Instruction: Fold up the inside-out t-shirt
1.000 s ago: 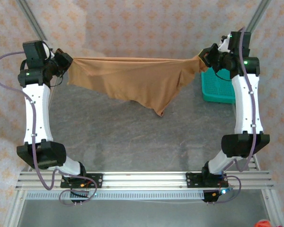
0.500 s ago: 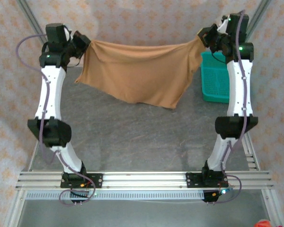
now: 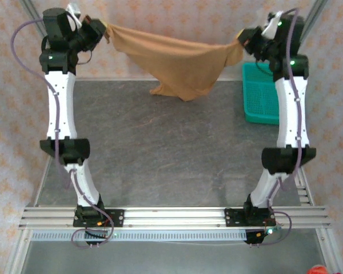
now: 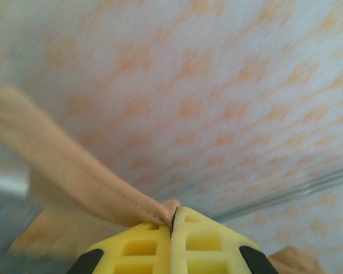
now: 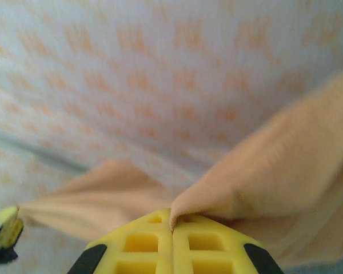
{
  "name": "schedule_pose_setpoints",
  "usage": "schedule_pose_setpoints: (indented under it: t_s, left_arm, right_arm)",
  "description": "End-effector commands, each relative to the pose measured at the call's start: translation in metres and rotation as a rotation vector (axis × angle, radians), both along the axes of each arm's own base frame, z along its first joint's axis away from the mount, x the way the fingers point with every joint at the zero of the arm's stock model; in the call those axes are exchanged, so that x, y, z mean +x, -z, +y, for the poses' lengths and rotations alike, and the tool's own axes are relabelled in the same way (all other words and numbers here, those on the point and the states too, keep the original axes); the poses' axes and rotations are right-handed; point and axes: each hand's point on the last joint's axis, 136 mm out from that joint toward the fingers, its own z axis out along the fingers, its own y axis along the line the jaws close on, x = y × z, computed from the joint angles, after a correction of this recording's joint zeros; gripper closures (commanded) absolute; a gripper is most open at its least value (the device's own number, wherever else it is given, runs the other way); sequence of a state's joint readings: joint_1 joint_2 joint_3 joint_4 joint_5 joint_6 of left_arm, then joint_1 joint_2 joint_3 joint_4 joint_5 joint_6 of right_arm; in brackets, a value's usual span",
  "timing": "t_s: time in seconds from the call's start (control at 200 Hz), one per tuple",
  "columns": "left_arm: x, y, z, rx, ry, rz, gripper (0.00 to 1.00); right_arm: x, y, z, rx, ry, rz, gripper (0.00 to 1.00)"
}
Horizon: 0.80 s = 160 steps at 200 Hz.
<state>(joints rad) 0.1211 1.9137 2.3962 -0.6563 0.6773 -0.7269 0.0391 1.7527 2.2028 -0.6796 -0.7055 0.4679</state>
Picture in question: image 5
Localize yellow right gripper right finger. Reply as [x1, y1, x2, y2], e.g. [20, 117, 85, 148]
[171, 213, 285, 274]

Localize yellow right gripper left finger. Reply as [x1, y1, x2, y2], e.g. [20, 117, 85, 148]
[67, 208, 174, 274]

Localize orange-tan t-shirt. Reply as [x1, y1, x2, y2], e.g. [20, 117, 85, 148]
[17, 70, 343, 271]

